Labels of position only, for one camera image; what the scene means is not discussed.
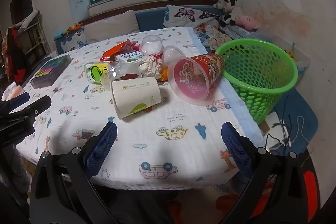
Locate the storage shelf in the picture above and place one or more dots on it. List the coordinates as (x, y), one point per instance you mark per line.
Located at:
(31, 35)

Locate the clear plastic dome lid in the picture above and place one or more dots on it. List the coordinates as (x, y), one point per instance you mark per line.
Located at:
(173, 54)
(151, 44)

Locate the beige pillow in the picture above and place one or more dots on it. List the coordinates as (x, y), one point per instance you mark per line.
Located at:
(110, 26)

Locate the pink plush toy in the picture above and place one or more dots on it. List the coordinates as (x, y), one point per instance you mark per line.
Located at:
(248, 22)

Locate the green plastic mesh basket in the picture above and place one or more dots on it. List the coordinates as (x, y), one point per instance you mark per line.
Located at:
(258, 77)

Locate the orange snack wrapper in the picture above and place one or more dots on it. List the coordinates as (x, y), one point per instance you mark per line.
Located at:
(115, 49)

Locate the clear plastic cup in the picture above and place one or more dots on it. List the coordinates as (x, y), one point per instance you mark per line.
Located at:
(118, 73)

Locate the small butterfly print pillow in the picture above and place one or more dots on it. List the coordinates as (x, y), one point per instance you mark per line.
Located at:
(72, 41)

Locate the beige plush toy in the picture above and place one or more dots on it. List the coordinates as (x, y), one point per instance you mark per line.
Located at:
(218, 5)

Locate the white green milk carton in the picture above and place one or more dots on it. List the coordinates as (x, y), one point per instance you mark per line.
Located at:
(130, 57)

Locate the red black hanging clothes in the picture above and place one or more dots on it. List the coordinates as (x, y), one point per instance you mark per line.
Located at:
(11, 56)

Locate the white paper cup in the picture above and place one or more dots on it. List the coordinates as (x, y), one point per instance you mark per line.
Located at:
(136, 96)

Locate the small orange wrapper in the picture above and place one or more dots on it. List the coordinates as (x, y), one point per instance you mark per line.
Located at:
(164, 75)

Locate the orange toy figure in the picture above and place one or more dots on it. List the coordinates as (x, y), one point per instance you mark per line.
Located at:
(74, 27)

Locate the green yellow drink bottle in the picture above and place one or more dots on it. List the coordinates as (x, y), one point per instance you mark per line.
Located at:
(95, 71)

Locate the blue striped cloth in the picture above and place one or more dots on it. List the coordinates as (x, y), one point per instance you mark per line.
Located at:
(233, 32)

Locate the clear plastic storage box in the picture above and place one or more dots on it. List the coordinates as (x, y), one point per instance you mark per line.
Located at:
(302, 58)

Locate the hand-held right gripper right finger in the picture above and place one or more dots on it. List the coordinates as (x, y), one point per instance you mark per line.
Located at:
(236, 148)

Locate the crumpled white paper ball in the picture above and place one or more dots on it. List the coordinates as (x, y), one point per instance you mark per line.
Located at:
(150, 67)

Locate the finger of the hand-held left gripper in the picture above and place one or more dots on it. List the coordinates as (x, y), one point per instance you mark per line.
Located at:
(39, 106)
(18, 99)

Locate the blue sofa cushion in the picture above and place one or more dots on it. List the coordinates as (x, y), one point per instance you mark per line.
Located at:
(151, 19)

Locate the red printed plastic cup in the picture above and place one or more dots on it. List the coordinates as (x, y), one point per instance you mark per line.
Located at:
(194, 74)

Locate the printed baby garment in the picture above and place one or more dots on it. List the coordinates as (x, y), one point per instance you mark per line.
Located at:
(216, 37)

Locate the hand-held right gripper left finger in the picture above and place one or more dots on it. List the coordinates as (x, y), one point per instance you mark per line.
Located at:
(103, 150)

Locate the black box with colourful print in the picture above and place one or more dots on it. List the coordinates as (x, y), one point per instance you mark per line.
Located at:
(51, 70)

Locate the black white cow plush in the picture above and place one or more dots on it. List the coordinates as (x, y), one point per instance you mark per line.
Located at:
(233, 12)

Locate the printed white blanket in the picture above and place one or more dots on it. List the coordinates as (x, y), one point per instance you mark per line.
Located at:
(157, 145)

